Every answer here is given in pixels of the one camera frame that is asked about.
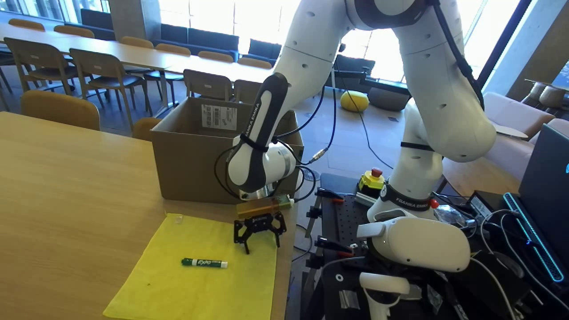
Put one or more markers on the long wooden dining table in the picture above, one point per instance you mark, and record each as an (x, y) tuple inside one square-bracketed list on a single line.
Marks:
[(148, 55)]

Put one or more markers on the small orange chair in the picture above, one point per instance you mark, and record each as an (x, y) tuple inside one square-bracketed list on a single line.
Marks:
[(142, 124)]

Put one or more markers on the black robot mounting cart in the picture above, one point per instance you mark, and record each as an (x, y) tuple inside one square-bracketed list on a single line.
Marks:
[(340, 224)]

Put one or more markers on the white VR headset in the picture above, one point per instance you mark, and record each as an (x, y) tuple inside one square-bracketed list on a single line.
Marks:
[(420, 241)]

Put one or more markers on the green marker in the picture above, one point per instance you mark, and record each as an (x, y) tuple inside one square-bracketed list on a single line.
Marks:
[(204, 261)]

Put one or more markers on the tan padded chair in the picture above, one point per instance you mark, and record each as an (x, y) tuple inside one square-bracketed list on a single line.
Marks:
[(215, 55), (172, 48), (254, 60), (73, 28), (135, 40), (27, 23)]

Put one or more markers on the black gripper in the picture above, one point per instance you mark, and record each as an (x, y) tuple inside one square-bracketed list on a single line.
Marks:
[(260, 224)]

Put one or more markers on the brown cardboard box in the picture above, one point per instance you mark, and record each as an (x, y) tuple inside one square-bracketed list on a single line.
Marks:
[(188, 160)]

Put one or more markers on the yellow round floor object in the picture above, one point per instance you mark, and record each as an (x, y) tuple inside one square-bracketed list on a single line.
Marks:
[(354, 99)]

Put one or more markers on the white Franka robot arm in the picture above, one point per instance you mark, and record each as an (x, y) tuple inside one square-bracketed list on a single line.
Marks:
[(437, 106)]

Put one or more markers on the yellow emergency stop button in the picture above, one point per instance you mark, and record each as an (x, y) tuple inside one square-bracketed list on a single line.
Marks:
[(372, 179)]

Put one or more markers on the brown round armchair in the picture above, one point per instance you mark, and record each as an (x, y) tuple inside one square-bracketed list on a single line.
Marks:
[(548, 94)]

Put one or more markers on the white VR controller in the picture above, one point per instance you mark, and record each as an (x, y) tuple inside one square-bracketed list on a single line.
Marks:
[(379, 284)]

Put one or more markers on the tan upholstered bench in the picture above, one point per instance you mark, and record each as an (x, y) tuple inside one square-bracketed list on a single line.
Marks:
[(473, 174)]

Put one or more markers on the black computer tower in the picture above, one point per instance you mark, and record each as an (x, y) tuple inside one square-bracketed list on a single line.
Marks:
[(544, 188)]

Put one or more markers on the dark blue sofa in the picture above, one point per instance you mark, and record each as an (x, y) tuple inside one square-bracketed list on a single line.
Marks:
[(263, 48), (354, 67), (197, 37)]

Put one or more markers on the wooden dining chair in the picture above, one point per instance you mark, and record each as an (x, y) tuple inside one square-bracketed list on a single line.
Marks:
[(206, 83), (37, 55), (103, 64), (249, 88)]

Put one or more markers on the dark round pouf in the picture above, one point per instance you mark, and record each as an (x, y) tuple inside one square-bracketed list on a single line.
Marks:
[(388, 97)]

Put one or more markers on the yellow towel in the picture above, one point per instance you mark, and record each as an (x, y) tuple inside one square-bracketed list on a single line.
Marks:
[(178, 289)]

